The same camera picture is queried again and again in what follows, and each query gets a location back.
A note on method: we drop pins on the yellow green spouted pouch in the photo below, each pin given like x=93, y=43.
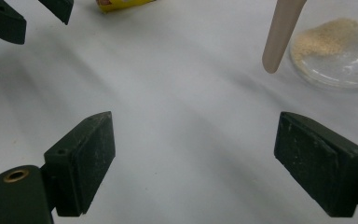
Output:
x=118, y=5

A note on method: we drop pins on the beige powder pile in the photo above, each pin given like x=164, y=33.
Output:
x=326, y=40

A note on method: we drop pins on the white table cover sheet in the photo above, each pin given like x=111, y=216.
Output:
x=183, y=124

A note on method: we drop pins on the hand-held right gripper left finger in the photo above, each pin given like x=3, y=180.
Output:
x=80, y=168

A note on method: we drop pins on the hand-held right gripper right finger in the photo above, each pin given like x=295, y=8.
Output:
x=317, y=161

